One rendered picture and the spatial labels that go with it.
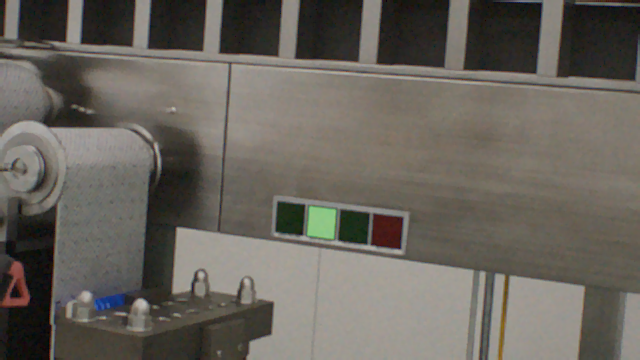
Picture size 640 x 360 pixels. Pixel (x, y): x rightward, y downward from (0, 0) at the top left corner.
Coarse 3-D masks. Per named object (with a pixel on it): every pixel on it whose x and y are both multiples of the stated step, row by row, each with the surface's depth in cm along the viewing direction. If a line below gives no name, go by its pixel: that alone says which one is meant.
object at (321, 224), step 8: (312, 208) 202; (320, 208) 202; (312, 216) 202; (320, 216) 202; (328, 216) 201; (312, 224) 202; (320, 224) 202; (328, 224) 201; (312, 232) 202; (320, 232) 202; (328, 232) 201
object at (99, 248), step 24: (72, 216) 189; (96, 216) 195; (120, 216) 201; (144, 216) 207; (72, 240) 190; (96, 240) 195; (120, 240) 201; (72, 264) 190; (96, 264) 196; (120, 264) 202; (72, 288) 191; (96, 288) 197; (120, 288) 203
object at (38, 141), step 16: (16, 144) 188; (32, 144) 187; (48, 144) 186; (144, 144) 208; (0, 160) 190; (48, 160) 186; (0, 176) 190; (48, 176) 186; (16, 192) 189; (32, 192) 187; (48, 192) 186
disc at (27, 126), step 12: (12, 132) 189; (36, 132) 187; (48, 132) 186; (0, 144) 190; (24, 144) 188; (60, 144) 185; (60, 156) 185; (60, 168) 185; (60, 180) 185; (0, 192) 191; (60, 192) 185; (36, 204) 188; (48, 204) 187
